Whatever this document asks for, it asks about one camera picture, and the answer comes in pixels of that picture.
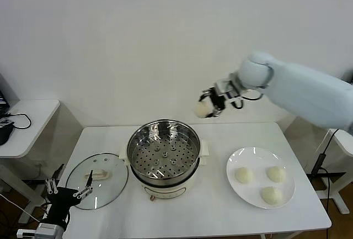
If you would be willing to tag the stainless steel steamer basket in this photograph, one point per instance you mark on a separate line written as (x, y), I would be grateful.
(154, 153)

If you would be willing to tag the cream electric cooker pot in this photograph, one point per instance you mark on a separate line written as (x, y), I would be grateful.
(168, 190)

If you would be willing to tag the white steamed baozi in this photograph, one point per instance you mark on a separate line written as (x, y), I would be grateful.
(276, 173)
(244, 175)
(271, 195)
(202, 110)

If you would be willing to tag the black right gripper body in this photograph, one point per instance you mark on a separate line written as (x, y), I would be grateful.
(229, 90)

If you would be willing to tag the white round plate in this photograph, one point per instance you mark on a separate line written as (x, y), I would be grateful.
(256, 161)

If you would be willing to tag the black white patterned card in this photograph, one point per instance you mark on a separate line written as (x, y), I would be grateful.
(5, 123)

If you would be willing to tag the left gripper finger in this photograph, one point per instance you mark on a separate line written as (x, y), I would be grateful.
(88, 179)
(51, 186)

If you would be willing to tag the laptop with dark screen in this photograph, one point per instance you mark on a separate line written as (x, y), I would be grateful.
(2, 98)

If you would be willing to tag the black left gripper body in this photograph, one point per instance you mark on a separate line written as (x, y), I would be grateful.
(62, 203)

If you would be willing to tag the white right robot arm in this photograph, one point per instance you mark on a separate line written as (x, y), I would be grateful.
(303, 92)

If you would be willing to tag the black computer mouse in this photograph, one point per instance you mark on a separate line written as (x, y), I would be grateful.
(5, 134)

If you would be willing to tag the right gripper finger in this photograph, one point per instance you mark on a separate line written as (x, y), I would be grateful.
(208, 92)
(213, 113)

